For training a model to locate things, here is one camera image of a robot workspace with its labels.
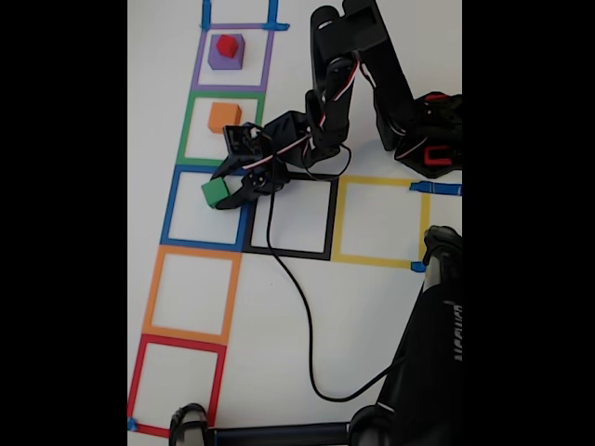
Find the yellow square frame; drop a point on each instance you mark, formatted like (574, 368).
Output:
(372, 261)

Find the blue square frame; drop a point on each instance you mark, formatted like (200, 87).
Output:
(204, 244)

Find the green square frame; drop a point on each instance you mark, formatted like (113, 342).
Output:
(186, 139)

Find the black tripod stand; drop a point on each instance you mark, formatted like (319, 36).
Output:
(418, 371)

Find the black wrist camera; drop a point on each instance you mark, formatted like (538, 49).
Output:
(262, 181)

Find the large purple square block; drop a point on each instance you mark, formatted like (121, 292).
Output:
(223, 64)

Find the red square frame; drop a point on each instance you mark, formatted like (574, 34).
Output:
(179, 343)

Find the orange square frame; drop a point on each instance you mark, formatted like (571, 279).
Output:
(186, 335)

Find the blue tape strip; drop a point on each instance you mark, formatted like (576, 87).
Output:
(273, 11)
(132, 423)
(417, 267)
(441, 189)
(206, 11)
(281, 27)

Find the purple square frame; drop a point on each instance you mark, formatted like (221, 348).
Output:
(230, 87)

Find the orange square block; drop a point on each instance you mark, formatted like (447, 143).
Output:
(223, 114)

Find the green square block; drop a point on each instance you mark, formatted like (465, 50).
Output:
(214, 191)

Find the small red cube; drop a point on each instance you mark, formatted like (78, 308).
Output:
(226, 45)

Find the black square frame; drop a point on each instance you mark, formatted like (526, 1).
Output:
(288, 254)

